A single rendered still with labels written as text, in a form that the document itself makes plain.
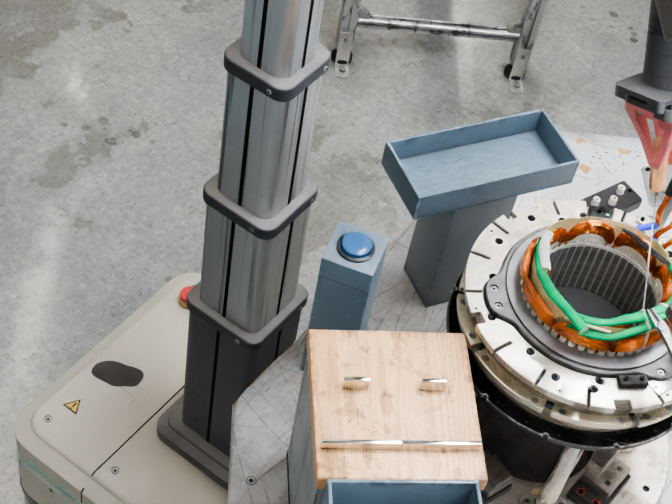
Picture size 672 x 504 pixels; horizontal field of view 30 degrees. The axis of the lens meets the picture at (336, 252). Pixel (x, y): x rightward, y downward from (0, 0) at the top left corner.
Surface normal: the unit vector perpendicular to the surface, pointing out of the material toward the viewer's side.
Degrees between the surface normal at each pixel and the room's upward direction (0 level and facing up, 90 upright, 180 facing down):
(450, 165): 0
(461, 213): 90
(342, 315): 90
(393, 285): 0
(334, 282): 90
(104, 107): 0
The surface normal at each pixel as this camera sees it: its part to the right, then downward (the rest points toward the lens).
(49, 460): -0.19, -0.26
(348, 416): 0.13, -0.64
